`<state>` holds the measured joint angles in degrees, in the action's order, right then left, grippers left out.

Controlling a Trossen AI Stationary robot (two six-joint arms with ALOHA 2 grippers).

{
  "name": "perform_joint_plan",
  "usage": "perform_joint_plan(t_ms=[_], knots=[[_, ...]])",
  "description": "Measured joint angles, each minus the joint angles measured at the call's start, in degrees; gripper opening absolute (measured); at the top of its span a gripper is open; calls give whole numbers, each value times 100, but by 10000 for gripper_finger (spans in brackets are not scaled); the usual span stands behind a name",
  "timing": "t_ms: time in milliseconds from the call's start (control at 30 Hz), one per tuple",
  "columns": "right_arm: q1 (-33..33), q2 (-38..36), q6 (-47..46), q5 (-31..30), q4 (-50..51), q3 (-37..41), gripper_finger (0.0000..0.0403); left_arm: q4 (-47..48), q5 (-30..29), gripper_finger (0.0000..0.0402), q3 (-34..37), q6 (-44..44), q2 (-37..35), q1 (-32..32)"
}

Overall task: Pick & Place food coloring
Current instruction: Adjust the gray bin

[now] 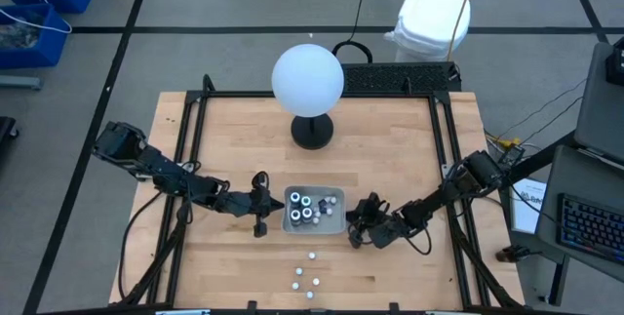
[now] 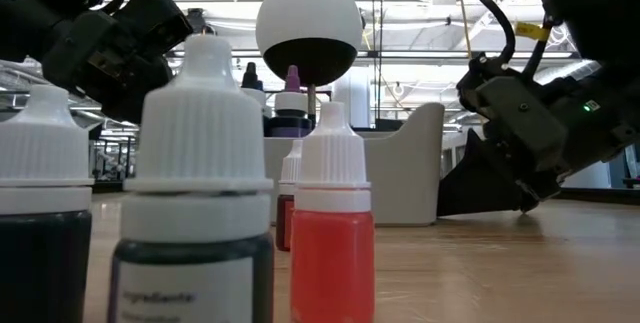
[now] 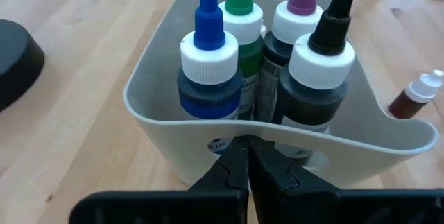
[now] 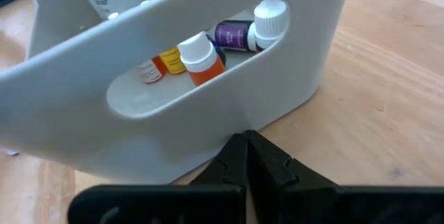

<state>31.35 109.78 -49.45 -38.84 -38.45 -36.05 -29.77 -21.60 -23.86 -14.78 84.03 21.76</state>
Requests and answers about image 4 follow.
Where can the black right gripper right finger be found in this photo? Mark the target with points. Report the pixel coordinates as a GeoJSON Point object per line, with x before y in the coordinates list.
{"type": "Point", "coordinates": [347, 206]}

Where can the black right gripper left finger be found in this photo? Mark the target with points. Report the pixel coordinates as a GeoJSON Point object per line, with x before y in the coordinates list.
{"type": "Point", "coordinates": [156, 206]}

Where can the grey plastic caddy bin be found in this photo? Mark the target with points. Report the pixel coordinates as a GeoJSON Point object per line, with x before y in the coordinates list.
{"type": "Point", "coordinates": [69, 113]}

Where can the small yellow coloring bottle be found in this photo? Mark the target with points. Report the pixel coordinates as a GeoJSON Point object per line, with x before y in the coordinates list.
{"type": "Point", "coordinates": [172, 61]}

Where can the small orange coloring bottle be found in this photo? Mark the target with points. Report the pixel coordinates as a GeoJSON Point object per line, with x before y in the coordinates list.
{"type": "Point", "coordinates": [199, 57]}

